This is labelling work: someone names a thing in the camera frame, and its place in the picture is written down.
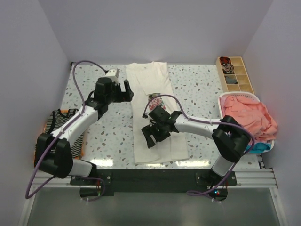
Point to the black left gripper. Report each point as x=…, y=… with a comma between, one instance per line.
x=123, y=96

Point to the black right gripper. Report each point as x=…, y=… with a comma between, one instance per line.
x=148, y=130

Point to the white floral print t-shirt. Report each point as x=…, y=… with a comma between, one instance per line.
x=152, y=105

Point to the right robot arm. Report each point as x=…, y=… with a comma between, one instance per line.
x=231, y=139

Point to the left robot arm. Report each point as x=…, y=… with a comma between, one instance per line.
x=53, y=151

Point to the black white striped folded shirt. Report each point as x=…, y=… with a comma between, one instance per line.
x=57, y=119

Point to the white plastic laundry basket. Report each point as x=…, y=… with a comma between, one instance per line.
x=246, y=94

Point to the grey rolled socks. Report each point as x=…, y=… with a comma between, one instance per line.
x=231, y=80

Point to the red black rolled socks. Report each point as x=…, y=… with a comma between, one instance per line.
x=225, y=60

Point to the pink black rolled socks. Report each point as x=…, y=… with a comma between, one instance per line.
x=228, y=68

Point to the wooden compartment organizer box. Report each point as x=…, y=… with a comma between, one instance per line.
x=244, y=84

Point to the salmon orange garment in basket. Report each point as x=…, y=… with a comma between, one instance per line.
x=253, y=115

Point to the teal garment in basket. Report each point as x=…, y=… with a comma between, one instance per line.
x=259, y=148

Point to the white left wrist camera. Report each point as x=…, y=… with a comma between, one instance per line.
x=113, y=74

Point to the aluminium table frame rail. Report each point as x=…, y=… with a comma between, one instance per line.
x=245, y=178

